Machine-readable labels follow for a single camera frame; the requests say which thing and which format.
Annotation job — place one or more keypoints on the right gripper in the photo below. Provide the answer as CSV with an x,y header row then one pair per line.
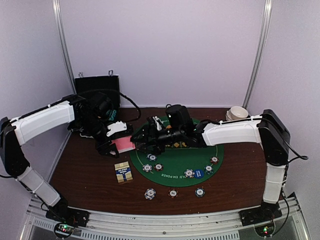
x,y
157,148

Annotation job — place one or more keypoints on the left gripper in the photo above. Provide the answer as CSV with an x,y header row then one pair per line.
x,y
103,150

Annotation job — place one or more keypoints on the pink playing card deck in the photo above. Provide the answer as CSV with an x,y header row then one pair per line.
x,y
124,144

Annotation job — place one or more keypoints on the blue white chips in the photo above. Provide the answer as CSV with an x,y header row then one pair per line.
x,y
189,173
147,168

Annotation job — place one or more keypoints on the blue white chip stack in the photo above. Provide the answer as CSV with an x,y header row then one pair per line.
x,y
150,194

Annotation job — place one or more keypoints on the brown chip stack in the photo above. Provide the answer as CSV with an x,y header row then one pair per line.
x,y
173,193

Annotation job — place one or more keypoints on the blue round button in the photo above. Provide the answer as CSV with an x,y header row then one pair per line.
x,y
199,173

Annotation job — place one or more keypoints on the green blue chip stack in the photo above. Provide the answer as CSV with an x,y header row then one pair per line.
x,y
199,192

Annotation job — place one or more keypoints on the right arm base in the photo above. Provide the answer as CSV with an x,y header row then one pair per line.
x,y
257,215

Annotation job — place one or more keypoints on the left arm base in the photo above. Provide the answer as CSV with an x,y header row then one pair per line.
x,y
73,217

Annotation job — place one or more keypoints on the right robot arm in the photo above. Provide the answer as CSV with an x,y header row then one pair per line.
x,y
265,129

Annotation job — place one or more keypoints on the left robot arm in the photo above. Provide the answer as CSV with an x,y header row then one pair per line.
x,y
41,151

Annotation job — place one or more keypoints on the clear card box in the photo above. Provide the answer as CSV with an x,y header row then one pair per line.
x,y
123,172

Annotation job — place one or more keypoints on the teal chip row in case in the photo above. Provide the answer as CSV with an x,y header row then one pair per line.
x,y
112,115

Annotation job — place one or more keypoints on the round green poker mat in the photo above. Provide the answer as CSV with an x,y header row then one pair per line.
x,y
175,161

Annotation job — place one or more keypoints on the black poker case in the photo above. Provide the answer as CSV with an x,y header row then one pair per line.
x,y
107,84

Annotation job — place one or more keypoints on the white saucer dish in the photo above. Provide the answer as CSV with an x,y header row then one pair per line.
x,y
227,116

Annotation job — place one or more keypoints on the white bowl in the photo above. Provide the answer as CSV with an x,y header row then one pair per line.
x,y
238,113

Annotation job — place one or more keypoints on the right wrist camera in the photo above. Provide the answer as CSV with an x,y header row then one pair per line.
x,y
179,117

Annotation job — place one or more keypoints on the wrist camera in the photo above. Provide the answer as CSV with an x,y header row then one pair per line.
x,y
179,117
102,105

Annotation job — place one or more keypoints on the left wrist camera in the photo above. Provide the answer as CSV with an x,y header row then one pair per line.
x,y
102,105

